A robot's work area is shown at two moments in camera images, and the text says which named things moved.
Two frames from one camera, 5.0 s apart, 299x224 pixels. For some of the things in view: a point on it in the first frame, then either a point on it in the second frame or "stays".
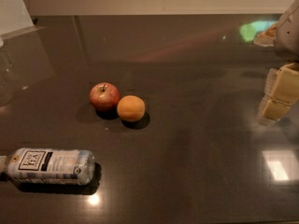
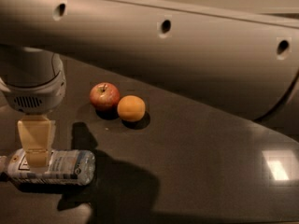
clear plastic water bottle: (52, 166) stays
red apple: (105, 96) stays
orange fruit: (131, 108) stays
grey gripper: (288, 36) to (36, 97)
